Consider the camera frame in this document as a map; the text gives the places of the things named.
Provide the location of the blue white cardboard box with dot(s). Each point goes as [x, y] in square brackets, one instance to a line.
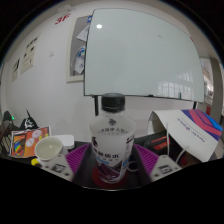
[190, 133]

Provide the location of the large glass whiteboard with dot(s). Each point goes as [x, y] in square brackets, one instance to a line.
[143, 53]

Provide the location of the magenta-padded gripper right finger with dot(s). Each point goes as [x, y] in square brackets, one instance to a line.
[161, 166]

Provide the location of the dark wooden chair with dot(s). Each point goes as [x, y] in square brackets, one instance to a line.
[6, 133]

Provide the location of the small white wall poster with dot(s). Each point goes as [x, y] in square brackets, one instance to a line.
[15, 69]

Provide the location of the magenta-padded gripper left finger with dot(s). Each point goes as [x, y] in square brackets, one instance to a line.
[58, 166]

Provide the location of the red floor number sign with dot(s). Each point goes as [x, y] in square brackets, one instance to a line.
[62, 19]

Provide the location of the orange colourful picture book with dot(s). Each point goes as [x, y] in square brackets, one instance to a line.
[25, 141]

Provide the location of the grey pin board with papers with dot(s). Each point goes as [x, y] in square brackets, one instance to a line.
[76, 53]

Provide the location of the red black device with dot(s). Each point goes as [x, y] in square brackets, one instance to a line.
[158, 143]

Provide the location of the flat round red coaster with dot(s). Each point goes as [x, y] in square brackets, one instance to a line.
[96, 180]

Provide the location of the white-labelled drink bottle black cap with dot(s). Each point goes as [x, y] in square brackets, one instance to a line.
[111, 136]

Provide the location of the white flat box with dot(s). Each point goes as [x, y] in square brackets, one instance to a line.
[67, 140]

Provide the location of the large white wall poster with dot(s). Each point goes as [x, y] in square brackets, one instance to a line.
[30, 55]

